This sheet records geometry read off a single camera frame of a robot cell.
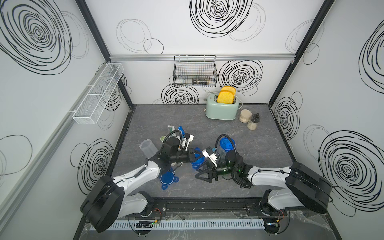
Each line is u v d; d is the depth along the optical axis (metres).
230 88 0.99
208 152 0.68
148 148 0.91
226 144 0.82
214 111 1.04
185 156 0.69
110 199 0.41
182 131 1.04
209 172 0.64
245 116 1.05
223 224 0.96
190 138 0.75
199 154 0.75
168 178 0.81
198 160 0.75
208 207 0.75
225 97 0.98
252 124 1.04
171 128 1.03
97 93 0.78
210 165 0.68
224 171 0.67
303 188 0.43
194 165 0.74
